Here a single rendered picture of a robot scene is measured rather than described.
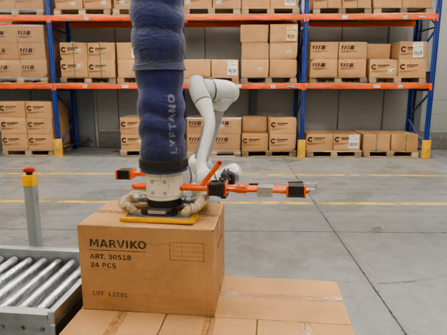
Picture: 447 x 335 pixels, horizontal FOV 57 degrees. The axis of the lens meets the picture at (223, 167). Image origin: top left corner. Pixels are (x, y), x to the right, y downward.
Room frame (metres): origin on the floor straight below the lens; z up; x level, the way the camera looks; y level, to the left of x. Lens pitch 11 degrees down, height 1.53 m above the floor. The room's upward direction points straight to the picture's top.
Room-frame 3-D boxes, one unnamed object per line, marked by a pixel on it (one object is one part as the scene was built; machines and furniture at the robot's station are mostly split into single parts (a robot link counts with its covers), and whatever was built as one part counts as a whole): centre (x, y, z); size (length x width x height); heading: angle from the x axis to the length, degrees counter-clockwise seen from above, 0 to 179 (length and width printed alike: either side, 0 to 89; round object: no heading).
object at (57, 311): (1.90, 0.68, 0.58); 0.70 x 0.03 x 0.06; 174
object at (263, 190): (1.76, -0.19, 1.08); 0.07 x 0.07 x 0.04; 80
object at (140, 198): (1.84, 0.27, 1.01); 0.34 x 0.25 x 0.06; 80
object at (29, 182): (2.46, 1.20, 0.50); 0.07 x 0.07 x 1.00; 84
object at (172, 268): (1.85, 0.32, 0.74); 0.60 x 0.40 x 0.40; 84
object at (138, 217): (1.75, 0.29, 0.97); 0.34 x 0.10 x 0.05; 80
